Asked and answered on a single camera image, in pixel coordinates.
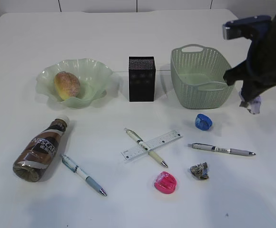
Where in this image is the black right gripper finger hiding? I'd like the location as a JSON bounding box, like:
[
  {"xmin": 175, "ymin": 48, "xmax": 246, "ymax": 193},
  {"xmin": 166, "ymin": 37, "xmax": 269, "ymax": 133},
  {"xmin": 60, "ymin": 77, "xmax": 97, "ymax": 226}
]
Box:
[
  {"xmin": 241, "ymin": 80, "xmax": 255, "ymax": 102},
  {"xmin": 249, "ymin": 85, "xmax": 276, "ymax": 101}
]

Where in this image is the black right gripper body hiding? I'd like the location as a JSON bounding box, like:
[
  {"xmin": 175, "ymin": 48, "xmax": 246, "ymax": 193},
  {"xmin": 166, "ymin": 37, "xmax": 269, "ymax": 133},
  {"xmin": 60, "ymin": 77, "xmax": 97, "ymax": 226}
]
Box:
[{"xmin": 224, "ymin": 15, "xmax": 276, "ymax": 86}]

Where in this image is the paper piece white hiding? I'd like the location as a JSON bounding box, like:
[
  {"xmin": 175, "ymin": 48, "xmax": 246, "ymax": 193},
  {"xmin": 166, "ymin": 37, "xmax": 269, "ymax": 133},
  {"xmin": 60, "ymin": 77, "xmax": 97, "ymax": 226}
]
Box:
[{"xmin": 238, "ymin": 90, "xmax": 262, "ymax": 114}]

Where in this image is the paper ball dark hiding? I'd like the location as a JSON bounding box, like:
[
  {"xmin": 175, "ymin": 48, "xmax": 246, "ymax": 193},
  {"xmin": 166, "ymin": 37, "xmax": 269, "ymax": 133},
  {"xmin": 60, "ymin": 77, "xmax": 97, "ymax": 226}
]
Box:
[{"xmin": 189, "ymin": 162, "xmax": 209, "ymax": 180}]

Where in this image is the golden bread roll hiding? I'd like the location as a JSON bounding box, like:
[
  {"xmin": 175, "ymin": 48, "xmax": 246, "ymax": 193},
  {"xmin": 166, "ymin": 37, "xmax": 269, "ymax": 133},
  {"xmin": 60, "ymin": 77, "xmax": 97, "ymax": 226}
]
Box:
[{"xmin": 54, "ymin": 71, "xmax": 80, "ymax": 100}]

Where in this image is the brown Nescafe coffee bottle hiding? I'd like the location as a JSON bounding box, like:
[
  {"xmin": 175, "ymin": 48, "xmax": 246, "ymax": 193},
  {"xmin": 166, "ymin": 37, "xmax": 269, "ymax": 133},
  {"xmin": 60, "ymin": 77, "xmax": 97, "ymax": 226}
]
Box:
[{"xmin": 12, "ymin": 114, "xmax": 69, "ymax": 182}]

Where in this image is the green plastic woven basket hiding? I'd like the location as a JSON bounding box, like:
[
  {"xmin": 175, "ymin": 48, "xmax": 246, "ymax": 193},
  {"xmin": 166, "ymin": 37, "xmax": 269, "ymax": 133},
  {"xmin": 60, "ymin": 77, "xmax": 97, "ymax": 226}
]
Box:
[{"xmin": 170, "ymin": 44, "xmax": 234, "ymax": 109}]

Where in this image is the blue pencil sharpener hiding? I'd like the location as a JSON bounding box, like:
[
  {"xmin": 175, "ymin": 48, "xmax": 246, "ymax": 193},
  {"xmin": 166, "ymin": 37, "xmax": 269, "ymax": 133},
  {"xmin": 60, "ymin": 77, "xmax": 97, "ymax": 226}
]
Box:
[{"xmin": 195, "ymin": 114, "xmax": 213, "ymax": 131}]

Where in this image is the white grey pen right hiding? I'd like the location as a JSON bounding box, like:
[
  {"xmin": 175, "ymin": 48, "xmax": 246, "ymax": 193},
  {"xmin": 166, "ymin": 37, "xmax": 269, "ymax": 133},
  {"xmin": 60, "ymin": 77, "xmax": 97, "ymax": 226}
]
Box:
[{"xmin": 188, "ymin": 143, "xmax": 256, "ymax": 156}]

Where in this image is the black mesh pen holder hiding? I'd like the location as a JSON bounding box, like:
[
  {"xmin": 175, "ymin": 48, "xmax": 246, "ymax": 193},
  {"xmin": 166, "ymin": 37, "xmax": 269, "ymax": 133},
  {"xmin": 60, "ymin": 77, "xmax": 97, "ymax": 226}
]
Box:
[{"xmin": 128, "ymin": 57, "xmax": 156, "ymax": 102}]

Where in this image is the cream barrel pen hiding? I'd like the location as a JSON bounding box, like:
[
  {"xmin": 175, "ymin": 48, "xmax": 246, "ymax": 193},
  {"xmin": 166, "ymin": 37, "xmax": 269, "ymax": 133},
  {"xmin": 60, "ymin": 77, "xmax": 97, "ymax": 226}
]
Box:
[{"xmin": 124, "ymin": 128, "xmax": 168, "ymax": 168}]

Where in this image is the pink pencil sharpener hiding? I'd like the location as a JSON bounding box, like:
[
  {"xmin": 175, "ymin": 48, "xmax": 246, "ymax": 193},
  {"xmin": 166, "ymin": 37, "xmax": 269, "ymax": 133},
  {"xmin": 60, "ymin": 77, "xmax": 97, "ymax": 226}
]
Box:
[{"xmin": 154, "ymin": 171, "xmax": 177, "ymax": 194}]

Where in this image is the green glass ruffled plate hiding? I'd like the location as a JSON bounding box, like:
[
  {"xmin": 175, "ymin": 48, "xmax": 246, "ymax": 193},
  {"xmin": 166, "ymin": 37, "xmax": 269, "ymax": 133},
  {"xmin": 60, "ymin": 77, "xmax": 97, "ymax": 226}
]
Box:
[{"xmin": 36, "ymin": 58, "xmax": 113, "ymax": 108}]

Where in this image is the white pen grey grip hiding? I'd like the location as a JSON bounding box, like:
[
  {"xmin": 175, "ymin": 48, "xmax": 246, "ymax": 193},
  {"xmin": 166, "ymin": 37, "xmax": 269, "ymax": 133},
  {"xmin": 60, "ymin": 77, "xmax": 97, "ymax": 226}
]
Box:
[{"xmin": 60, "ymin": 154, "xmax": 107, "ymax": 197}]

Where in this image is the clear plastic ruler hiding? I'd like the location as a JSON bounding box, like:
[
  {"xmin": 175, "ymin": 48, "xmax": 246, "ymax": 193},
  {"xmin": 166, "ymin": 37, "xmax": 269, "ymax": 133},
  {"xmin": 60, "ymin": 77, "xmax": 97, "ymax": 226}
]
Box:
[{"xmin": 121, "ymin": 130, "xmax": 183, "ymax": 161}]

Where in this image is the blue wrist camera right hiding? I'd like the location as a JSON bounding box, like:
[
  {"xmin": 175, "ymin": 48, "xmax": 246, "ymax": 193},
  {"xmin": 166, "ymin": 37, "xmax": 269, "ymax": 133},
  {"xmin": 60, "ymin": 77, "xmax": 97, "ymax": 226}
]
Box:
[{"xmin": 222, "ymin": 15, "xmax": 271, "ymax": 40}]

